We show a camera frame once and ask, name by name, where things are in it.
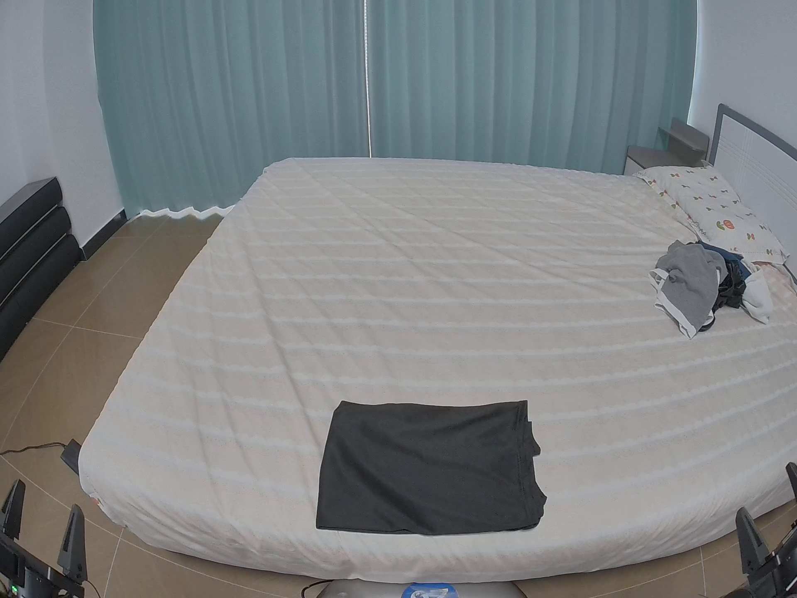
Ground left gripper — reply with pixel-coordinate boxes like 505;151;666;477
0;479;88;598

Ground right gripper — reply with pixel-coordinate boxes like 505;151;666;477
735;461;797;598

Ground black T-shirt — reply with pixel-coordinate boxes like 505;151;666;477
315;400;549;536

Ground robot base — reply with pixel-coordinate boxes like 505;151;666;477
318;578;530;598

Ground bed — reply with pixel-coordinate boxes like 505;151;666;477
78;103;797;582

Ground white garment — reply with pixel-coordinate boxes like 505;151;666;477
741;268;775;325

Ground black garment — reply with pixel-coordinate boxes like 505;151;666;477
697;264;748;335

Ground grey and white shorts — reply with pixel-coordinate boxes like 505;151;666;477
649;240;728;340

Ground dark blue garment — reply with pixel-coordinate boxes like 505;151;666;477
697;240;757;280

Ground black chest of drawers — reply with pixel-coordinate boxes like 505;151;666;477
0;177;83;361

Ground white printed pillow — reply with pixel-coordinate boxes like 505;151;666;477
635;166;790;266

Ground grey bedside table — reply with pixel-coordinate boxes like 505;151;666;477
624;117;711;176

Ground blue-green curtain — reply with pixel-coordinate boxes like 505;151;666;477
364;0;698;176
93;0;371;218

